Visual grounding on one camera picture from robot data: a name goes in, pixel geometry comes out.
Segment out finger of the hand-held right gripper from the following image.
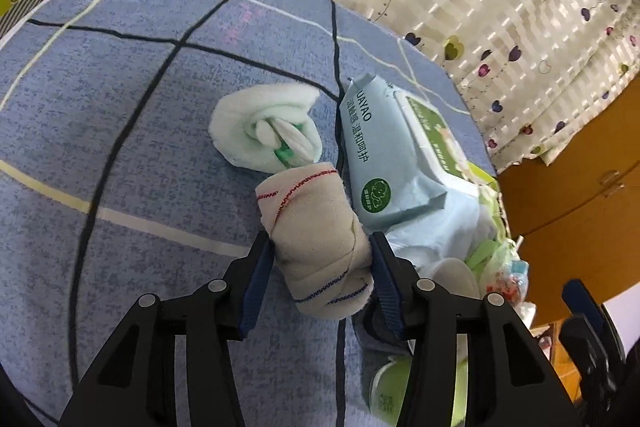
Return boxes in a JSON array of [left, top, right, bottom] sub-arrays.
[[557, 316, 608, 370], [561, 278, 600, 320]]

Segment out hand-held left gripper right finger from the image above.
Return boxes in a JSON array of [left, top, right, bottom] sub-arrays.
[[369, 232, 583, 427]]

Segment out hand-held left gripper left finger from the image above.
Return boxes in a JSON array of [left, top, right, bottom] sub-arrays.
[[59, 231, 275, 427]]

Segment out orange snack packet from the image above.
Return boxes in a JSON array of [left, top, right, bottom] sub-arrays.
[[485, 269, 526, 305]]

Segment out beige sock with coloured stitching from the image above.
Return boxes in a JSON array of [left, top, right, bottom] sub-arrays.
[[255, 161, 375, 320]]

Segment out light green cloth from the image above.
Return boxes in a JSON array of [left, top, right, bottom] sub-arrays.
[[465, 239, 511, 273]]

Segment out green-edged white box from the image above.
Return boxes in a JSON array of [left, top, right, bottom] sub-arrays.
[[462, 159, 541, 328]]

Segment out wooden wardrobe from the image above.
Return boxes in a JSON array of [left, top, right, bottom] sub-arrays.
[[492, 72, 640, 338]]

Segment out green jar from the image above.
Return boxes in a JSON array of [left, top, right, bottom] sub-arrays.
[[369, 354, 471, 427]]

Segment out light blue wet wipes pack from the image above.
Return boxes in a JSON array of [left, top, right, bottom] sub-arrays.
[[339, 74, 501, 270]]

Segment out white sock with green trim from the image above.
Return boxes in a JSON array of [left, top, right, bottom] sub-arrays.
[[209, 84, 323, 170]]

